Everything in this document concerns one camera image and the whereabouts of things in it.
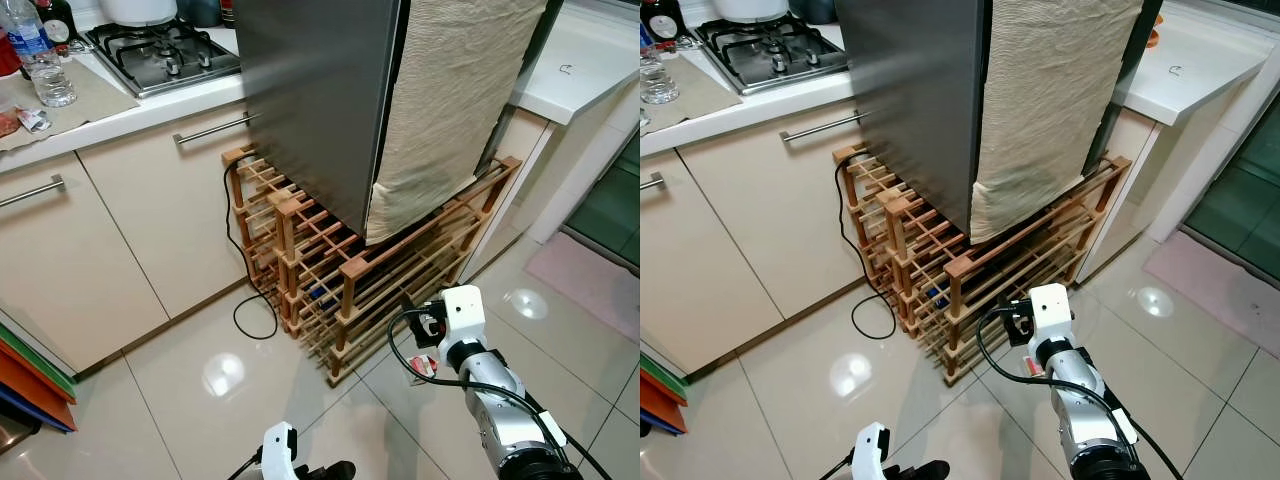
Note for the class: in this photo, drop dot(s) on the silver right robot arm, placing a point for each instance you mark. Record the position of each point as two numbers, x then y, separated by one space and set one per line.
500 410
1085 410

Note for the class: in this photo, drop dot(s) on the grey fridge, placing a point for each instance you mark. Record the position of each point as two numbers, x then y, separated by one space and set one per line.
320 100
920 100

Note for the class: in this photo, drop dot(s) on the small red white carton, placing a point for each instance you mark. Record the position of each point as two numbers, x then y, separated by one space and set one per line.
1031 367
425 366

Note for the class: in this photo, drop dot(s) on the wooden slatted rack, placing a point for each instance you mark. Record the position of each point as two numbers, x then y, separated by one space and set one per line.
958 275
352 275

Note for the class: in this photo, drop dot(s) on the blue packet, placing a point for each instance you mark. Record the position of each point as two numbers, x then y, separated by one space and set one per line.
935 295
318 293

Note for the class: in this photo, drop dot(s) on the pink floor mat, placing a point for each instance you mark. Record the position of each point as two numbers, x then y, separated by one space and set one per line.
1210 280

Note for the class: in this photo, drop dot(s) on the glossy cream end cabinet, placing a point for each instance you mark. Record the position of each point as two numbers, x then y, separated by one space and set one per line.
1130 140
520 140

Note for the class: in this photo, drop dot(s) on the beige crinkled cloth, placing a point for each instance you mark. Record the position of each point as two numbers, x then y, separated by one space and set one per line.
1050 110
450 110

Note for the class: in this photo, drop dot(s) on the green board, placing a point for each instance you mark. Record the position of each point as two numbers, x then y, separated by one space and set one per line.
30 352
660 367

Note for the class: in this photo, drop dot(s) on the orange board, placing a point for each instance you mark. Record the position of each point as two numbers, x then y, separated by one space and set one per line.
660 400
35 390

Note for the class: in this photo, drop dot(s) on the blue board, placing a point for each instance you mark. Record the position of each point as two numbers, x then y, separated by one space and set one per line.
655 425
30 418

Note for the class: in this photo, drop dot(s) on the cream kitchen cabinet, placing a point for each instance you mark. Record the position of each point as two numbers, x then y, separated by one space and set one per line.
130 230
760 220

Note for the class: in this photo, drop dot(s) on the orange container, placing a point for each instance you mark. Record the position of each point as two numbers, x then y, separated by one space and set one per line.
1155 32

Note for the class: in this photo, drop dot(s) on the clear plastic water bottle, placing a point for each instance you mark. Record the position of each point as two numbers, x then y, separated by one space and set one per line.
45 75
660 85

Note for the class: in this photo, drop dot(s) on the steel gas hob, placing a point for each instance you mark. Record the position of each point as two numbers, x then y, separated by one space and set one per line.
770 55
160 60

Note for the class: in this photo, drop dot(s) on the dark bottle with label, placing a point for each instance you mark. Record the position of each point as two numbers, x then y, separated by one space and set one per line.
58 25
662 22

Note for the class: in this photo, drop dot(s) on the dark pot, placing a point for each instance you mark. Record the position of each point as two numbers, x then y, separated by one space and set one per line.
205 10

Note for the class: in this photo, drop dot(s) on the beige counter mat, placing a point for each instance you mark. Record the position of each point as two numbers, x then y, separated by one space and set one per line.
90 100

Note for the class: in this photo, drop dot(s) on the white pot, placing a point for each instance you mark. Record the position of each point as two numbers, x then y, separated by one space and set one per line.
750 8
140 10

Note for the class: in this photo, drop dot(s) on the red snack packet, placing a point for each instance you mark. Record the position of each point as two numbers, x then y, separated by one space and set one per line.
30 120

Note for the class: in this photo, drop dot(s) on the red container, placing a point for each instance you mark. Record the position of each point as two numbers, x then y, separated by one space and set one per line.
6 55

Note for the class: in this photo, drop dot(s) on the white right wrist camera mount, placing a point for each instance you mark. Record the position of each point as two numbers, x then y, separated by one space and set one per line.
1050 308
463 310

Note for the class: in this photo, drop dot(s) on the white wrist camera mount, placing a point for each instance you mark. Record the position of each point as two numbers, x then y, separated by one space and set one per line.
278 445
463 310
870 447
1050 308

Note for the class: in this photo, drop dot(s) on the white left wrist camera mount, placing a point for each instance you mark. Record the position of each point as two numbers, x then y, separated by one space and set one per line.
278 445
870 447

